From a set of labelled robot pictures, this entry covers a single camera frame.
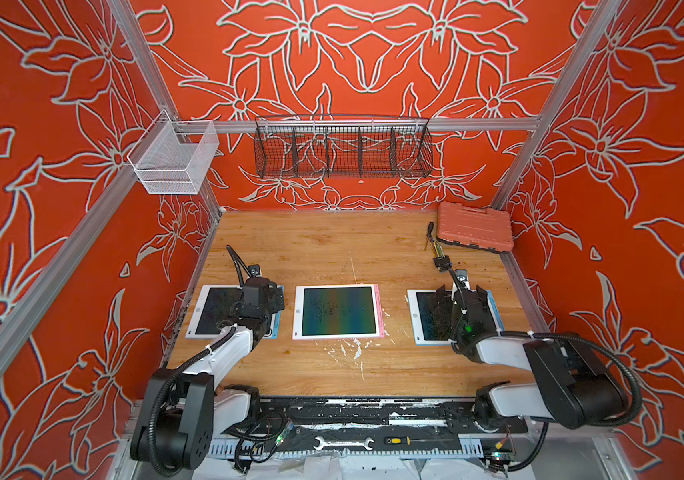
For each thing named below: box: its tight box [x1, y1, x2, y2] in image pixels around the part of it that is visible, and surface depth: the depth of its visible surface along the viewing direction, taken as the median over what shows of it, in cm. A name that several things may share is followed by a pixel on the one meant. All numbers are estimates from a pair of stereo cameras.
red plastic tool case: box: [437, 202, 514, 253], surface depth 109 cm
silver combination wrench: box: [313, 436, 375, 450], surface depth 71 cm
